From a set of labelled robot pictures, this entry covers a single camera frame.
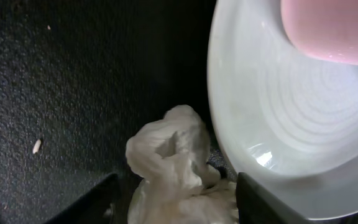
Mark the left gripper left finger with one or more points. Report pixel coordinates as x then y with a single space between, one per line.
95 207

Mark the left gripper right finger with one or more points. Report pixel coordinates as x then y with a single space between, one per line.
257 205

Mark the white napkin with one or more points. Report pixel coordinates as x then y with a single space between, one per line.
178 185

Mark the pink cup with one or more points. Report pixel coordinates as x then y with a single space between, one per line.
323 29

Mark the light grey plate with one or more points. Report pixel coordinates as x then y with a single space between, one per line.
288 122

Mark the round black serving tray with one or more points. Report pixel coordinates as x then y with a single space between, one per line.
77 80

